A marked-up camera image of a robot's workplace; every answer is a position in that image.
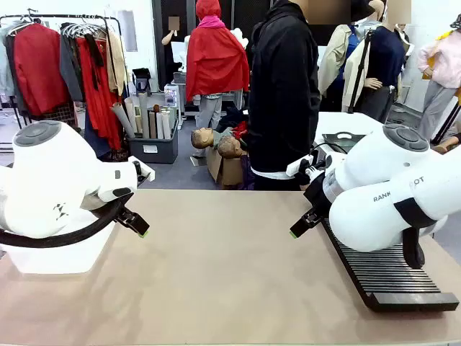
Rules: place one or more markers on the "white side table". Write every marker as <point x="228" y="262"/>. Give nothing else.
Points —
<point x="335" y="122"/>

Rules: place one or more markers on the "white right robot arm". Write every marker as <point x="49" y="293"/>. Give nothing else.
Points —
<point x="360" y="223"/>

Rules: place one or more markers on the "mannequin in pink jacket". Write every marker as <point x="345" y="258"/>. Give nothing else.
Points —
<point x="444" y="65"/>

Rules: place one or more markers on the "brown paper roll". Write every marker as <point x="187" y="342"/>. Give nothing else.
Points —
<point x="153" y="124"/>

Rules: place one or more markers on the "person in black jacket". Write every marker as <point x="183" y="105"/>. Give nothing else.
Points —
<point x="281" y="90"/>

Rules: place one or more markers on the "black hanging scarf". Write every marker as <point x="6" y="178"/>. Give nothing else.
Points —
<point x="94" y="61"/>

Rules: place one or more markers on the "white paper roll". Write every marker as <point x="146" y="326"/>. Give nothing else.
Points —
<point x="166" y="126"/>
<point x="159" y="126"/>

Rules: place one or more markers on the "gray hanging jacket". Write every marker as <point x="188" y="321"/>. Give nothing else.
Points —
<point x="70" y="68"/>

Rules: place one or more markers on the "beige hanging garment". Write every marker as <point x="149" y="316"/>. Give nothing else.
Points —
<point x="117" y="65"/>

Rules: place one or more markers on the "tall gray paper roll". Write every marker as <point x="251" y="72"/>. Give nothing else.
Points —
<point x="144" y="115"/>

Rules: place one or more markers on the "black slanted tripod leg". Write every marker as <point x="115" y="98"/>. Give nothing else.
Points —
<point x="446" y="124"/>

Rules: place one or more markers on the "mannequin in red cape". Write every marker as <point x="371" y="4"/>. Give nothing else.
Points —
<point x="216" y="61"/>

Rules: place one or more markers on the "red hanging coat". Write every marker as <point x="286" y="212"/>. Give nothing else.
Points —
<point x="39" y="68"/>

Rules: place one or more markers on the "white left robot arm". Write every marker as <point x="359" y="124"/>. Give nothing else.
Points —
<point x="54" y="173"/>

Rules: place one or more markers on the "red hanging dress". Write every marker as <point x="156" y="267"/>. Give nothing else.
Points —
<point x="99" y="108"/>

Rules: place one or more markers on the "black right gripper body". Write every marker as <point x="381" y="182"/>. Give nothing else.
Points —
<point x="317" y="194"/>

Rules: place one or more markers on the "black metal clothes rack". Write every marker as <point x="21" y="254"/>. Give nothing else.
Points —
<point x="65" y="16"/>

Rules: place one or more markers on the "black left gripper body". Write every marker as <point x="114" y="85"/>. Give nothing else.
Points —
<point x="123" y="214"/>

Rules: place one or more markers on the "bystander in black clothes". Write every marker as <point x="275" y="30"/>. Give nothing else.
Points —
<point x="172" y="47"/>

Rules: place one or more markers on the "mannequin in beige coat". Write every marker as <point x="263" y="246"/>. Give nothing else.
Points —
<point x="335" y="54"/>

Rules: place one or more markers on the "clear plastic storage box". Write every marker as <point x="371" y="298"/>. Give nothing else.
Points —
<point x="72" y="256"/>

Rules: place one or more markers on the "black bucket hat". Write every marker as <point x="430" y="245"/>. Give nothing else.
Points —
<point x="360" y="11"/>

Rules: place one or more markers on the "gray storage bin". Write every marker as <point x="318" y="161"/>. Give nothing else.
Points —
<point x="153" y="147"/>

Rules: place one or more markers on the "mannequin in navy sweater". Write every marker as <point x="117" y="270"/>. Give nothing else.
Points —
<point x="385" y="57"/>

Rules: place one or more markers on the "black slotted PCB rack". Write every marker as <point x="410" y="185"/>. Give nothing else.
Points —
<point x="389" y="281"/>

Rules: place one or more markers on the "brown-haired mannequin head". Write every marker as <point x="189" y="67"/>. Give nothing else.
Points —
<point x="203" y="138"/>
<point x="228" y="147"/>

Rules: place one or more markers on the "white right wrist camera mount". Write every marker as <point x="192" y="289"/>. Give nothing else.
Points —
<point x="297" y="167"/>

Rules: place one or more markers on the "beige paper roll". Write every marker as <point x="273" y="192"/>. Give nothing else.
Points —
<point x="131" y="113"/>

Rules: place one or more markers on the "cardboard box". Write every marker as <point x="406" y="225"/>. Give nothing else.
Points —
<point x="230" y="171"/>

